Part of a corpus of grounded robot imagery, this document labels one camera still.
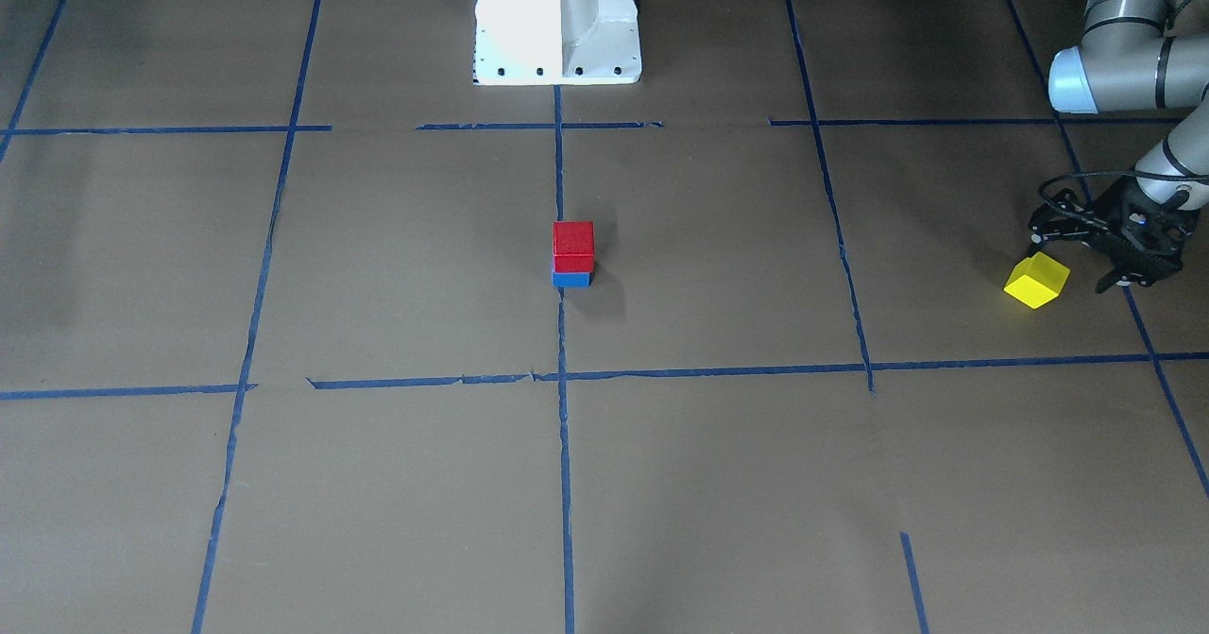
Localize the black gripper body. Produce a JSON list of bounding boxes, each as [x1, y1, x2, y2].
[[1089, 177, 1198, 281]]

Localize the yellow wooden block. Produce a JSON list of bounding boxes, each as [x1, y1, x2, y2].
[[1002, 250, 1071, 310]]

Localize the red wooden block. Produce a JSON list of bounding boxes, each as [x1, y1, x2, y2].
[[553, 220, 596, 275]]

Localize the blue wooden block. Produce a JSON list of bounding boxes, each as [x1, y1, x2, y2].
[[550, 271, 592, 288]]

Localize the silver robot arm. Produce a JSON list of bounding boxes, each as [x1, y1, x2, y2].
[[1030, 0, 1208, 292]]

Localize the white pillar with base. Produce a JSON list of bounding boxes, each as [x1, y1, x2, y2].
[[472, 0, 643, 87]]

